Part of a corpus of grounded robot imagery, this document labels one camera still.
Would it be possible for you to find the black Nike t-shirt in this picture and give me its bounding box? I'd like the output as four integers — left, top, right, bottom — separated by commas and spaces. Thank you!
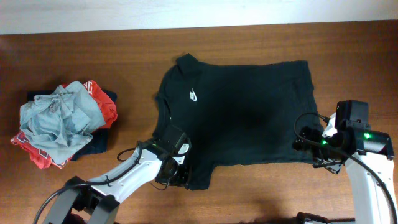
153, 54, 322, 190

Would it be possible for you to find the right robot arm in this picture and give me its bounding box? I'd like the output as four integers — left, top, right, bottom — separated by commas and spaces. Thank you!
293, 100, 397, 223

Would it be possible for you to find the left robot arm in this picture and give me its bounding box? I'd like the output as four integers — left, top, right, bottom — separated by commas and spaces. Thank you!
34, 126, 192, 223

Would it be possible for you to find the navy blue folded garment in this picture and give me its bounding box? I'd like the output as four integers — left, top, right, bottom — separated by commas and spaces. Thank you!
27, 90, 109, 161

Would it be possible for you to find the red printed t-shirt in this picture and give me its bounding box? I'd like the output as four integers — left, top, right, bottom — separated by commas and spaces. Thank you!
11, 80, 118, 169

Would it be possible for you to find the grey crumpled t-shirt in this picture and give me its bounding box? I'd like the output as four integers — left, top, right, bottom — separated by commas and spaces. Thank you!
19, 81, 106, 164

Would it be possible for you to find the right black cable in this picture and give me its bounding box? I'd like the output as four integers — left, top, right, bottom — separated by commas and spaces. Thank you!
294, 112, 398, 224

